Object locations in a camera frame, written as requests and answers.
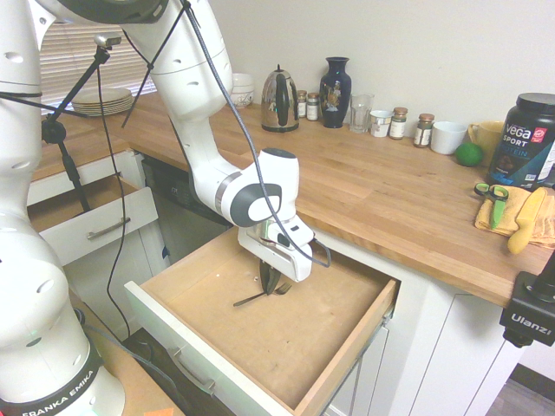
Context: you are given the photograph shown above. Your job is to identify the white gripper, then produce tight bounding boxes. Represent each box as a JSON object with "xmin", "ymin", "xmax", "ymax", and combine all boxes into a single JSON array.
[{"xmin": 237, "ymin": 228, "xmax": 315, "ymax": 297}]

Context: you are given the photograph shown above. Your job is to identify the dark metal fork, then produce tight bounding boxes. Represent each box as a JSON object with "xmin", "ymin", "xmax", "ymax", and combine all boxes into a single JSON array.
[{"xmin": 232, "ymin": 281, "xmax": 293, "ymax": 309}]

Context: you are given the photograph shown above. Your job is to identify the large open wooden drawer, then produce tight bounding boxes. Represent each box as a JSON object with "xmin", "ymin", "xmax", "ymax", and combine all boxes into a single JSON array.
[{"xmin": 124, "ymin": 224, "xmax": 402, "ymax": 416}]

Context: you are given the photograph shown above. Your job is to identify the small open white drawer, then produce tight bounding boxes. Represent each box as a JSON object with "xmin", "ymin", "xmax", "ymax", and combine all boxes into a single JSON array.
[{"xmin": 26, "ymin": 172, "xmax": 160, "ymax": 266}]

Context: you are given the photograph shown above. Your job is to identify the stainless steel dishwasher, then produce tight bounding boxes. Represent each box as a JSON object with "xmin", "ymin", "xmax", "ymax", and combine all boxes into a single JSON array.
[{"xmin": 140, "ymin": 155, "xmax": 235, "ymax": 266}]

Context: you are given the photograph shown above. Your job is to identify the wide white base cabinet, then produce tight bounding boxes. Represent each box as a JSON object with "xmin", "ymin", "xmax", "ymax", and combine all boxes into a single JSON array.
[{"xmin": 229, "ymin": 216, "xmax": 528, "ymax": 416}]

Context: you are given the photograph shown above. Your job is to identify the chrome and black kettle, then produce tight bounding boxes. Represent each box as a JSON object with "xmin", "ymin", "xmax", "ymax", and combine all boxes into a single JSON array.
[{"xmin": 260, "ymin": 64, "xmax": 302, "ymax": 133}]

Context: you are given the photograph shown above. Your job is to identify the narrow white base cabinet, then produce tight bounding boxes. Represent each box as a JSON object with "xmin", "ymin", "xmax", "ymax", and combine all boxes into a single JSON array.
[{"xmin": 62, "ymin": 149, "xmax": 171, "ymax": 344}]

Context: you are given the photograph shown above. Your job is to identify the clear drinking glass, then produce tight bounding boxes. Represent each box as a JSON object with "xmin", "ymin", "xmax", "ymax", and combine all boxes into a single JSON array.
[{"xmin": 349, "ymin": 92, "xmax": 375, "ymax": 134}]

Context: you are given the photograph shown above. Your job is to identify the small white cup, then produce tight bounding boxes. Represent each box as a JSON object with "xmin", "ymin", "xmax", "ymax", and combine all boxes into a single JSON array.
[{"xmin": 368, "ymin": 109, "xmax": 395, "ymax": 139}]

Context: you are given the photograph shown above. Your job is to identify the stacked white bowls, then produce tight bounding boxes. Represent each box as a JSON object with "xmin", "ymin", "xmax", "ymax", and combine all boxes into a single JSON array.
[{"xmin": 230, "ymin": 72, "xmax": 256, "ymax": 109}]

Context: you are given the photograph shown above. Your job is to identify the dark blue painted vase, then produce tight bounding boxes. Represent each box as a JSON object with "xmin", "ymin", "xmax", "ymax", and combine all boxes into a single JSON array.
[{"xmin": 319, "ymin": 55, "xmax": 351, "ymax": 130}]

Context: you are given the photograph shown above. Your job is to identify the spice jar with green label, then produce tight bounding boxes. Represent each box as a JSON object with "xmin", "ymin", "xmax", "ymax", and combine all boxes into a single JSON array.
[{"xmin": 388, "ymin": 107, "xmax": 409, "ymax": 140}]

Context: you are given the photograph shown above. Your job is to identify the spice jar with copper lid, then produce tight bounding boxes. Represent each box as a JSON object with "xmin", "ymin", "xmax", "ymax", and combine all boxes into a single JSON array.
[{"xmin": 413, "ymin": 113, "xmax": 435, "ymax": 149}]

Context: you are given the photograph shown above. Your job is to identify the white mug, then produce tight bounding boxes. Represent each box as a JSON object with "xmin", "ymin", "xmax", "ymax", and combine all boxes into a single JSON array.
[{"xmin": 429, "ymin": 120, "xmax": 468, "ymax": 156}]

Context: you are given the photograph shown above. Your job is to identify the green lime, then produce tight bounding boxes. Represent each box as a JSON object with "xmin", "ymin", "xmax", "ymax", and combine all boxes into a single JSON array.
[{"xmin": 454, "ymin": 142, "xmax": 486, "ymax": 168}]

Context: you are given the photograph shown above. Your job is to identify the stack of beige plates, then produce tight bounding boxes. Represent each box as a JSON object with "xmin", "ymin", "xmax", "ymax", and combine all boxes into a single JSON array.
[{"xmin": 70, "ymin": 88, "xmax": 134, "ymax": 118}]

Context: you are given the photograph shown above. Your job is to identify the yellow mug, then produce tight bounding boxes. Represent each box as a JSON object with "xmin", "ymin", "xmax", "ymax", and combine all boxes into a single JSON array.
[{"xmin": 467, "ymin": 120, "xmax": 506, "ymax": 158}]

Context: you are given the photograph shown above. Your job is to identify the yellow knife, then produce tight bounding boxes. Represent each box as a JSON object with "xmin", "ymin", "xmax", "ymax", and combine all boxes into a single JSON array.
[{"xmin": 506, "ymin": 186, "xmax": 549, "ymax": 256}]

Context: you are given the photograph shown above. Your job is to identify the yellow folded towel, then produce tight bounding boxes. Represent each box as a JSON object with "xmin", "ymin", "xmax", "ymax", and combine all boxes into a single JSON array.
[{"xmin": 473, "ymin": 185, "xmax": 555, "ymax": 250}]

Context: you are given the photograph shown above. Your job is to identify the black Vega protein tub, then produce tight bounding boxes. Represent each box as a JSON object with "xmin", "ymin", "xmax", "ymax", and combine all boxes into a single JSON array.
[{"xmin": 485, "ymin": 92, "xmax": 555, "ymax": 192}]

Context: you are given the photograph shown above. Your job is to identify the silver webcam on tripod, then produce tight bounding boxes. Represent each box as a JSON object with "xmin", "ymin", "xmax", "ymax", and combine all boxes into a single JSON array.
[{"xmin": 93, "ymin": 33, "xmax": 124, "ymax": 50}]

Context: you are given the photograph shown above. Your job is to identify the window blinds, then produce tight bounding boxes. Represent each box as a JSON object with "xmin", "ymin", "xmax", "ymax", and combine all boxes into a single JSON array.
[{"xmin": 38, "ymin": 20, "xmax": 159, "ymax": 117}]

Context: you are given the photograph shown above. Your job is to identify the metal drawer slide rail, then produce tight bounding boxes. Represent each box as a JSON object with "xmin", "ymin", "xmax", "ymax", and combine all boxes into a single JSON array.
[{"xmin": 380, "ymin": 300, "xmax": 398, "ymax": 326}]

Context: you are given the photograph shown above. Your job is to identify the metal handle of large drawer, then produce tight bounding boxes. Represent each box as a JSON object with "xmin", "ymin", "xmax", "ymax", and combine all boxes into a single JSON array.
[{"xmin": 171, "ymin": 348, "xmax": 217, "ymax": 397}]

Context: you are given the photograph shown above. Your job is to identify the grey cable near robot base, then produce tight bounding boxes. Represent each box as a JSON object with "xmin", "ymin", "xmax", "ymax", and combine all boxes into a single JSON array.
[{"xmin": 72, "ymin": 306, "xmax": 186, "ymax": 416}]

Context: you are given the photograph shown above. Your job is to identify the grey braided cable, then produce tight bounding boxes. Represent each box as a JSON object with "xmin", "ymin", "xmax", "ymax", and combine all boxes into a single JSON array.
[{"xmin": 180, "ymin": 0, "xmax": 334, "ymax": 269}]

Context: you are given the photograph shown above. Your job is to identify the metal handle of small drawer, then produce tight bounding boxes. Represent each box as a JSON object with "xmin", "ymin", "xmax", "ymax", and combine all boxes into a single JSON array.
[{"xmin": 86, "ymin": 216, "xmax": 133, "ymax": 242}]

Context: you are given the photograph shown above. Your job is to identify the thin black cable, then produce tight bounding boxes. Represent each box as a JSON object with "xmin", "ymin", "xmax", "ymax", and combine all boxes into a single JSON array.
[{"xmin": 95, "ymin": 55, "xmax": 133, "ymax": 340}]

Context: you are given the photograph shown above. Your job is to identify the black camera tripod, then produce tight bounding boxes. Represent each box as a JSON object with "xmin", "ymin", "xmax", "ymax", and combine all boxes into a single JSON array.
[{"xmin": 40, "ymin": 46, "xmax": 110, "ymax": 213}]

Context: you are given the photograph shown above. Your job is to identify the green handled scissors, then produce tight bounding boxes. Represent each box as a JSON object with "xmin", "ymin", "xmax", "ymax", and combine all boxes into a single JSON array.
[{"xmin": 473, "ymin": 182, "xmax": 509, "ymax": 231}]

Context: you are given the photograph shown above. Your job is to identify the black Ulanzi camera clamp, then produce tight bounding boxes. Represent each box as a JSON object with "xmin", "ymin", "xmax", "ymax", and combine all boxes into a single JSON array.
[{"xmin": 498, "ymin": 246, "xmax": 555, "ymax": 348}]

